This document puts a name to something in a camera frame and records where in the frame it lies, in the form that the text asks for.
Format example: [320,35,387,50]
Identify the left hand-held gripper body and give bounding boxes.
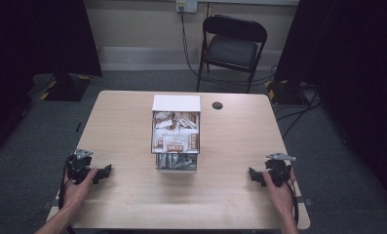
[65,148,95,185]

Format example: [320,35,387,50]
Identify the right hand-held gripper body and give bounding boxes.
[263,152,297,188]

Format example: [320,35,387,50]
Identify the person's left hand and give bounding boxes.
[61,167,99,210]

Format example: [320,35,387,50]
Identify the person's right hand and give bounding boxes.
[261,169,298,215]

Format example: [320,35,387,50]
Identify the small clear drawer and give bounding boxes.
[155,152,199,174]

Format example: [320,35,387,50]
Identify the pile of silver packets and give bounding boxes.
[157,153,197,171]

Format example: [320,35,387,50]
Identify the black stand base striped tape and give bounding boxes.
[264,79,311,106]
[39,72,94,102]

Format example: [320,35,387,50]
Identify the pile of brown white packets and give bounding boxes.
[152,111,200,153]

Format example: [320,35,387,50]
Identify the clear drawer with white rim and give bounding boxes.
[150,110,202,155]

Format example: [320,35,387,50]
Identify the white box of snack packets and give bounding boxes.
[151,94,202,174]

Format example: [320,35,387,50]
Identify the black folding chair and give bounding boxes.
[196,14,269,95]

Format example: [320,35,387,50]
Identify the black curtain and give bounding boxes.
[273,0,387,209]
[0,0,103,164]

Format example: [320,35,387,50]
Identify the left hand-held gripper cable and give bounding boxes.
[58,155,78,234]

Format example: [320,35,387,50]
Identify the hand-held gripper cable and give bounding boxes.
[58,155,78,234]
[282,177,300,226]

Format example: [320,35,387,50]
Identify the right hand-held gripper cable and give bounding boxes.
[282,177,300,226]

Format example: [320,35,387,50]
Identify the black floor cables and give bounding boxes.
[272,85,326,140]

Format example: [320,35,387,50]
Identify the white wall socket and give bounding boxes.
[175,0,199,15]

